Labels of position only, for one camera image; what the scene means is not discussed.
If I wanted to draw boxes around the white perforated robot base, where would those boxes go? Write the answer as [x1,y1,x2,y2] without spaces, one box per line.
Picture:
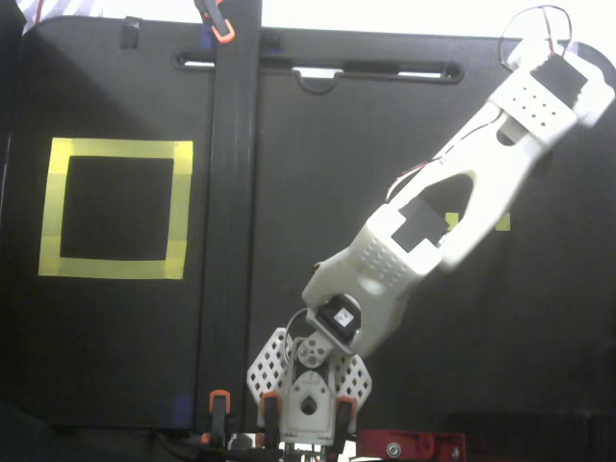
[246,326,374,443]

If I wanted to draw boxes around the long black table bar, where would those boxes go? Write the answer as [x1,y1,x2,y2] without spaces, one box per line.
[194,0,265,433]

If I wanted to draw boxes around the orange black spring clamp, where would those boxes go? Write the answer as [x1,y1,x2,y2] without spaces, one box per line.
[261,390,281,447]
[192,0,237,45]
[200,389,233,447]
[335,397,357,449]

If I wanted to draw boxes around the yellow tape square outline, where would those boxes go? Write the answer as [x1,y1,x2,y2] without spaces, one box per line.
[38,138,194,280]

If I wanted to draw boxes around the black tape piece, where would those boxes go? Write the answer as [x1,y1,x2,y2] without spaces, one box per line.
[118,16,141,49]

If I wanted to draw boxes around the white striped cloth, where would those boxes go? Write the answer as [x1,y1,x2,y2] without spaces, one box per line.
[13,0,105,35]

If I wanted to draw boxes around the red bracket with screw clamp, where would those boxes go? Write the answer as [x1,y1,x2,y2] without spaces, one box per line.
[354,427,468,459]

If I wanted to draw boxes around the red white servo wires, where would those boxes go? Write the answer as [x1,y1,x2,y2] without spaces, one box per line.
[283,4,575,367]

